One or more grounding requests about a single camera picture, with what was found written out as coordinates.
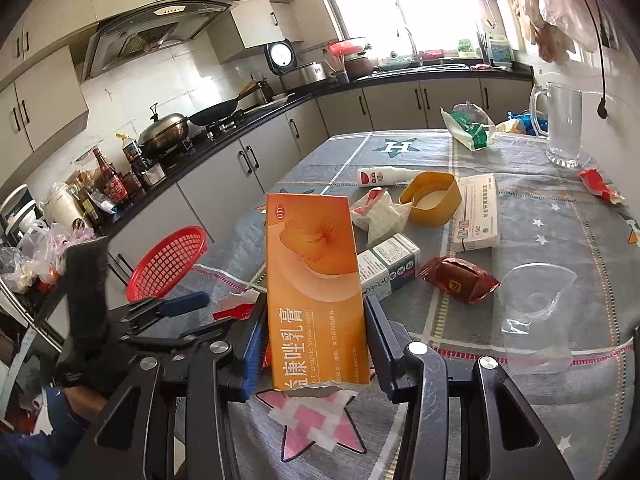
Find crushed clear plastic cup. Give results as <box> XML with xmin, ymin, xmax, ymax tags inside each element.
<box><xmin>497</xmin><ymin>262</ymin><xmax>578</xmax><ymax>376</ymax></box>

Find chopstick holder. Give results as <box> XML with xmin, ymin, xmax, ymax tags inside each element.
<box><xmin>324</xmin><ymin>55</ymin><xmax>351</xmax><ymax>85</ymax></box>

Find grey star printed tablecloth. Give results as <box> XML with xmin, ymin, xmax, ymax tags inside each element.
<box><xmin>107</xmin><ymin>130</ymin><xmax>640</xmax><ymax>480</ymax></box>

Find cream base cabinets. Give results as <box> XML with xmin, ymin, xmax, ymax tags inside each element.
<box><xmin>107</xmin><ymin>77</ymin><xmax>533</xmax><ymax>281</ymax></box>

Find black power cable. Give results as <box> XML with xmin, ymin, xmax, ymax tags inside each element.
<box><xmin>582</xmin><ymin>0</ymin><xmax>611</xmax><ymax>120</ymax></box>

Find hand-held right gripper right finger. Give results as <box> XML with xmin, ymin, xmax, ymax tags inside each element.
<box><xmin>364</xmin><ymin>296</ymin><xmax>576</xmax><ymax>480</ymax></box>

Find kitchen window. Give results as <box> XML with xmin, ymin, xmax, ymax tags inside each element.
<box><xmin>315</xmin><ymin>0</ymin><xmax>493</xmax><ymax>53</ymax></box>

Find open rice cooker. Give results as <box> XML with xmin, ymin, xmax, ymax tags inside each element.
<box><xmin>265</xmin><ymin>40</ymin><xmax>328</xmax><ymax>87</ymax></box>

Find chrome faucet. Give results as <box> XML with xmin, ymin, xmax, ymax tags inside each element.
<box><xmin>402</xmin><ymin>26</ymin><xmax>421</xmax><ymax>63</ymax></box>

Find glass pitcher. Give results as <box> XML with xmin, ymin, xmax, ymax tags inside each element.
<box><xmin>529</xmin><ymin>81</ymin><xmax>593</xmax><ymax>170</ymax></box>

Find white detergent jug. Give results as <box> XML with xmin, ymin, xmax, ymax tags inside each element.
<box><xmin>486</xmin><ymin>34</ymin><xmax>511</xmax><ymax>67</ymax></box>

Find gas stove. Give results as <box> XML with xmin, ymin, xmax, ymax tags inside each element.
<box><xmin>165</xmin><ymin>115</ymin><xmax>251</xmax><ymax>153</ymax></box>

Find brown clay pot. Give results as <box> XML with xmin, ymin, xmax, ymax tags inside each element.
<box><xmin>345</xmin><ymin>52</ymin><xmax>375</xmax><ymax>80</ymax></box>

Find large white medicine box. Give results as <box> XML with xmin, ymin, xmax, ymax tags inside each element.
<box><xmin>452</xmin><ymin>174</ymin><xmax>502</xmax><ymax>253</ymax></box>

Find hanging plastic bags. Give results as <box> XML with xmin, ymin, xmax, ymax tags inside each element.
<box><xmin>502</xmin><ymin>0</ymin><xmax>598</xmax><ymax>61</ymax></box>

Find yellow oval tape holder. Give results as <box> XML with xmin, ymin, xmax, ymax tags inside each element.
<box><xmin>399</xmin><ymin>171</ymin><xmax>462</xmax><ymax>227</ymax></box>

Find white red wet wipe packet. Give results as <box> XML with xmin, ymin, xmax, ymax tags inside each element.
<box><xmin>350</xmin><ymin>187</ymin><xmax>413</xmax><ymax>248</ymax></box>

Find wall socket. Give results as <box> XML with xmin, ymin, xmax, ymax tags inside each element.
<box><xmin>597</xmin><ymin>10</ymin><xmax>621</xmax><ymax>51</ymax></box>

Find black frying pan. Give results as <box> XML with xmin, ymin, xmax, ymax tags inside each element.
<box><xmin>187</xmin><ymin>80</ymin><xmax>266</xmax><ymax>127</ymax></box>

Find green white plastic bag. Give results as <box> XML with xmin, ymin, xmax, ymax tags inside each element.
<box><xmin>440</xmin><ymin>102</ymin><xmax>497</xmax><ymax>152</ymax></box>

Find pile of clear plastic bags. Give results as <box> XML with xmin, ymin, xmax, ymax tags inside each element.
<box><xmin>0</xmin><ymin>222</ymin><xmax>96</xmax><ymax>293</ymax></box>

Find black kitchen countertop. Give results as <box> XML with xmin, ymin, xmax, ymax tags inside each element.
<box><xmin>0</xmin><ymin>62</ymin><xmax>535</xmax><ymax>291</ymax></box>

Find white spray bottle red label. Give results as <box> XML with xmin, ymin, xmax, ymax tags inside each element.
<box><xmin>357</xmin><ymin>166</ymin><xmax>420</xmax><ymax>188</ymax></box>

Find white electric kettle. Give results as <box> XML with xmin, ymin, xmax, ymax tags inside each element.
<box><xmin>44</xmin><ymin>182</ymin><xmax>93</xmax><ymax>233</ymax></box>

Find blue plastic bag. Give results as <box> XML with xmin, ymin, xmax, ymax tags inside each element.
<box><xmin>495</xmin><ymin>110</ymin><xmax>549</xmax><ymax>137</ymax></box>

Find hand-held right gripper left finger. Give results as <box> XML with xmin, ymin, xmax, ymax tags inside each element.
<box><xmin>57</xmin><ymin>295</ymin><xmax>268</xmax><ymax>480</ymax></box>

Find row of condiment bottles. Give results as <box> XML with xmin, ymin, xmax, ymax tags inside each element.
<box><xmin>65</xmin><ymin>132</ymin><xmax>168</xmax><ymax>226</ymax></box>

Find steel wok with lid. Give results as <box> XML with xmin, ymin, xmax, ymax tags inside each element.
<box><xmin>137</xmin><ymin>102</ymin><xmax>192</xmax><ymax>161</ymax></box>

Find steel range hood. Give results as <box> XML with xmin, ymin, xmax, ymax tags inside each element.
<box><xmin>80</xmin><ymin>1</ymin><xmax>236</xmax><ymax>83</ymax></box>

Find small cream wall cabinet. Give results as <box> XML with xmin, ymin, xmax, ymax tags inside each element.
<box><xmin>207</xmin><ymin>0</ymin><xmax>306</xmax><ymax>63</ymax></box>

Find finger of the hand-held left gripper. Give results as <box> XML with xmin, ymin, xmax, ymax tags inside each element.
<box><xmin>107</xmin><ymin>319</ymin><xmax>241</xmax><ymax>356</ymax></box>
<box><xmin>122</xmin><ymin>291</ymin><xmax>210</xmax><ymax>322</ymax></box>

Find orange medicine box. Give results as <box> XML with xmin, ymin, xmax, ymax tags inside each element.
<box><xmin>265</xmin><ymin>192</ymin><xmax>373</xmax><ymax>398</ymax></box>

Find dark red snack wrapper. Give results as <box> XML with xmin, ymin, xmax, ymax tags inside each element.
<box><xmin>417</xmin><ymin>256</ymin><xmax>501</xmax><ymax>306</ymax></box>

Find red white paper scrap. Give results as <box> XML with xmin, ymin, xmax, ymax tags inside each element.
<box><xmin>212</xmin><ymin>292</ymin><xmax>258</xmax><ymax>322</ymax></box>

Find red plastic basket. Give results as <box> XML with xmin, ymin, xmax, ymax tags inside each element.
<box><xmin>126</xmin><ymin>226</ymin><xmax>210</xmax><ymax>303</ymax></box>

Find small white green medicine box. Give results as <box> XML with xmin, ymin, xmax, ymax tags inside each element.
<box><xmin>356</xmin><ymin>234</ymin><xmax>422</xmax><ymax>302</ymax></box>

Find glass pot lid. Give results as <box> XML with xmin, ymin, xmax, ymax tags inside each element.
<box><xmin>377</xmin><ymin>52</ymin><xmax>416</xmax><ymax>71</ymax></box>

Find person's left forearm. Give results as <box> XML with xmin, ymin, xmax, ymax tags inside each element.
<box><xmin>0</xmin><ymin>387</ymin><xmax>108</xmax><ymax>480</ymax></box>

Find white tray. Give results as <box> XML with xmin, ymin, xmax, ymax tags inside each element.
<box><xmin>240</xmin><ymin>92</ymin><xmax>296</xmax><ymax>113</ymax></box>

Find small red wrapper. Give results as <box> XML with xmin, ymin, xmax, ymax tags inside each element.
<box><xmin>578</xmin><ymin>168</ymin><xmax>625</xmax><ymax>205</ymax></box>

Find red plastic basin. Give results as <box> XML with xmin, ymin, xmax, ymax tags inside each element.
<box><xmin>327</xmin><ymin>37</ymin><xmax>368</xmax><ymax>58</ymax></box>

